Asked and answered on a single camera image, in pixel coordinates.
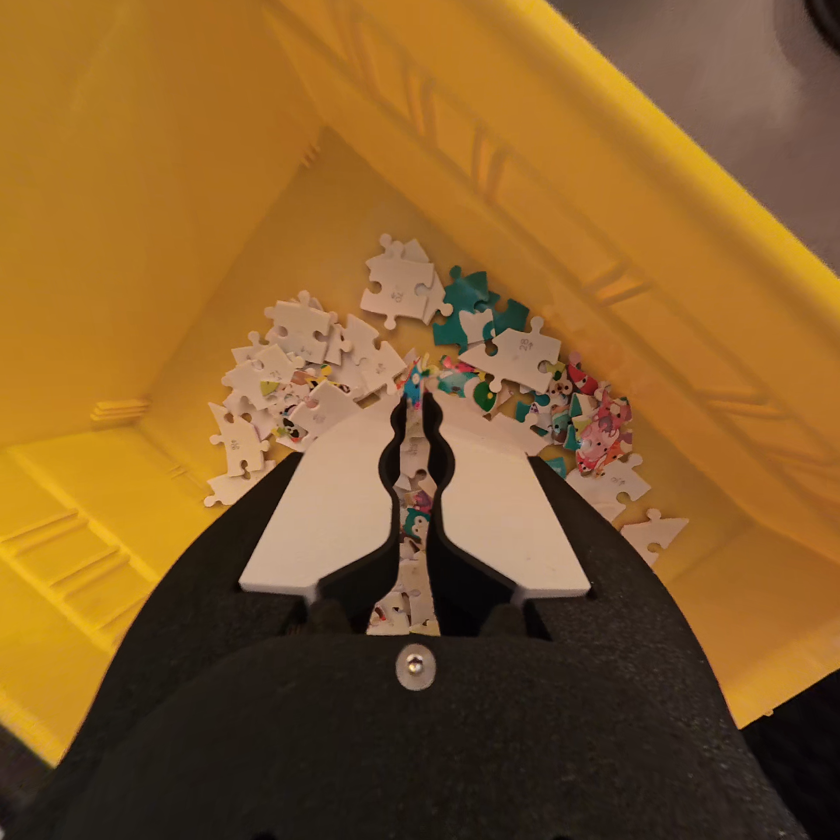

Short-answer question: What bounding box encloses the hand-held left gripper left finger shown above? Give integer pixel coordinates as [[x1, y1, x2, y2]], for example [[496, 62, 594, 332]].
[[239, 398, 410, 631]]

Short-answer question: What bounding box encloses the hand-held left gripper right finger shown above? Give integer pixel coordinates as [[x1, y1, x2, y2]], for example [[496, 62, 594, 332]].
[[427, 394, 592, 631]]

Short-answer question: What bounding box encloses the pile of puzzle pieces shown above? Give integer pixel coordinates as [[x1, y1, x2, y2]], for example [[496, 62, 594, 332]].
[[204, 234, 690, 637]]

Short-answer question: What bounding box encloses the yellow plastic bin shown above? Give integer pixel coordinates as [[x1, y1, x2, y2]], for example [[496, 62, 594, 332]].
[[0, 0, 840, 769]]

